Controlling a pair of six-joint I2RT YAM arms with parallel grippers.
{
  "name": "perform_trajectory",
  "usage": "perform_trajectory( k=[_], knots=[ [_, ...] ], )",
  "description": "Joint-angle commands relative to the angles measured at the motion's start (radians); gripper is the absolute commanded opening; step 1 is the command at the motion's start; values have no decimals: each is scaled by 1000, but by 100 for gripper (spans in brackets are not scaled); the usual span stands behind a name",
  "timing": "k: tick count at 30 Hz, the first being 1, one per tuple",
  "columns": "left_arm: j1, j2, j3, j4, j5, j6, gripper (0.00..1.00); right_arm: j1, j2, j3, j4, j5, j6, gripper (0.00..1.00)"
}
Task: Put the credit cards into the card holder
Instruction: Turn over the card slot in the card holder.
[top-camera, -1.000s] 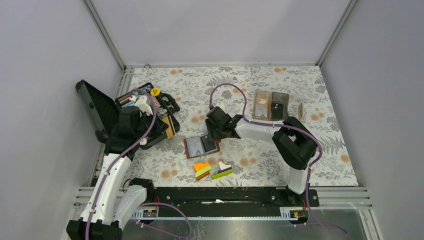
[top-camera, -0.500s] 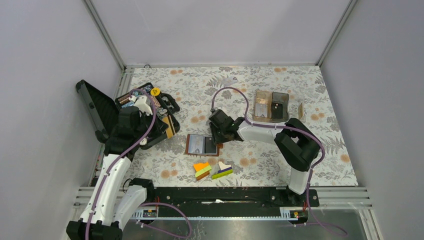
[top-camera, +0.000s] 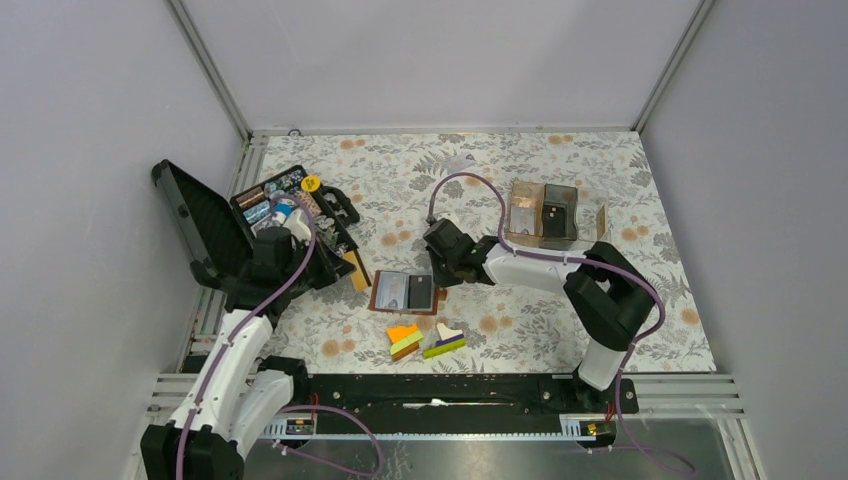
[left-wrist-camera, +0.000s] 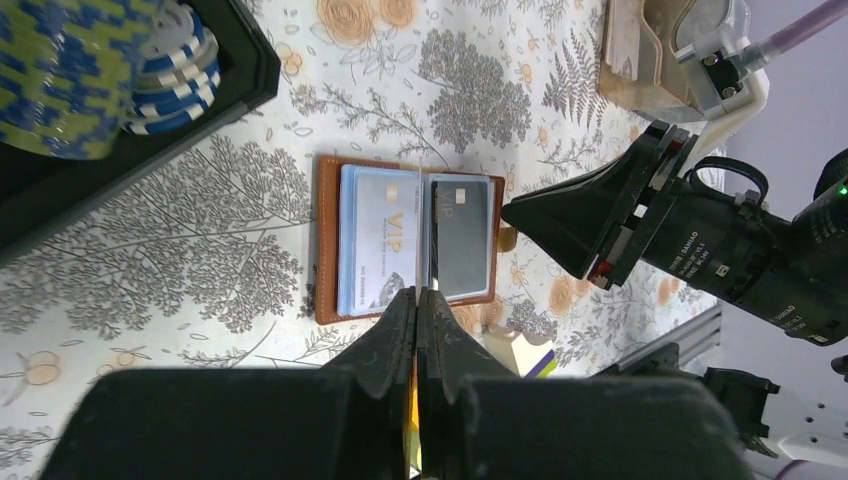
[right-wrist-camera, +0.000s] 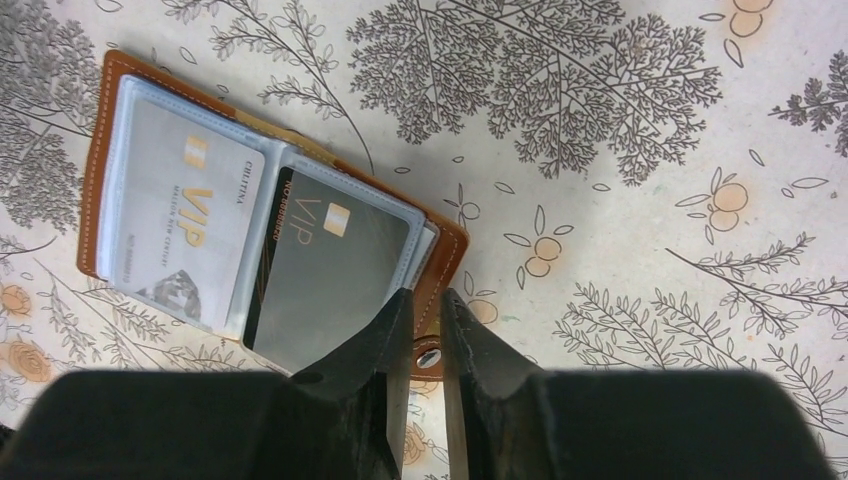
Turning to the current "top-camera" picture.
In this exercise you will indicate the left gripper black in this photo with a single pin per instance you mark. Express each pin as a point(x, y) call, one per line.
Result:
point(332, 265)

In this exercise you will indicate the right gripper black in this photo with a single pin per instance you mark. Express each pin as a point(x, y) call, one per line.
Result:
point(441, 280)

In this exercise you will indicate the gold credit card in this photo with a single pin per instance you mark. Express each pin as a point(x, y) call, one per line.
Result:
point(360, 278)

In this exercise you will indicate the black VIP credit card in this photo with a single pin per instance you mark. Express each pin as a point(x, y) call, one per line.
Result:
point(420, 294)

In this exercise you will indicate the brown leather card holder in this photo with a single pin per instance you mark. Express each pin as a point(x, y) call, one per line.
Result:
point(440, 296)

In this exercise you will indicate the silver VIP credit card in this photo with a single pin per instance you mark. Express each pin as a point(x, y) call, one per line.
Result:
point(392, 291)

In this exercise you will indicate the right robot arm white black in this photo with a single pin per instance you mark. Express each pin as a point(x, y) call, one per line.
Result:
point(609, 296)

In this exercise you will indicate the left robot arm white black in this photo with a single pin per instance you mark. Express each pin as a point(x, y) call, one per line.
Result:
point(213, 429)

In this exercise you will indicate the white card stack in organizer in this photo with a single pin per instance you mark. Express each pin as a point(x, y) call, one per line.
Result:
point(522, 220)

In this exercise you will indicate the white purple green card stack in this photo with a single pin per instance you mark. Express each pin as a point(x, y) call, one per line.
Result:
point(449, 340)

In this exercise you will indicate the orange green brown card stack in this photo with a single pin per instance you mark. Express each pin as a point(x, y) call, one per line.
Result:
point(404, 340)

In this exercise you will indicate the silver card on mat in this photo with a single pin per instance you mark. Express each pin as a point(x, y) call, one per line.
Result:
point(458, 163)

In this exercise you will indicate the black VIP card stack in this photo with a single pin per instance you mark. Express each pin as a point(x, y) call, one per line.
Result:
point(558, 222)

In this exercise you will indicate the blue poker chip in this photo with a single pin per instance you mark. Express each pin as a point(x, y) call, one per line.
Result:
point(282, 210)

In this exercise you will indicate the yellow poker chip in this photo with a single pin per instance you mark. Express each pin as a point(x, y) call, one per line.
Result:
point(310, 184)

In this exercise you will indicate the black poker chip case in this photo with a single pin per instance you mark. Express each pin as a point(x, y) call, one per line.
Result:
point(236, 245)

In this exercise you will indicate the floral patterned table mat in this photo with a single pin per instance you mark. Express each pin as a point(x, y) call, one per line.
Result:
point(389, 179)

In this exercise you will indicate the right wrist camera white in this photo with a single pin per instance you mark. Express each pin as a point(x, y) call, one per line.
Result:
point(450, 220)

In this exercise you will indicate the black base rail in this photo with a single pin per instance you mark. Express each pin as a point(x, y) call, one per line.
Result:
point(458, 404)

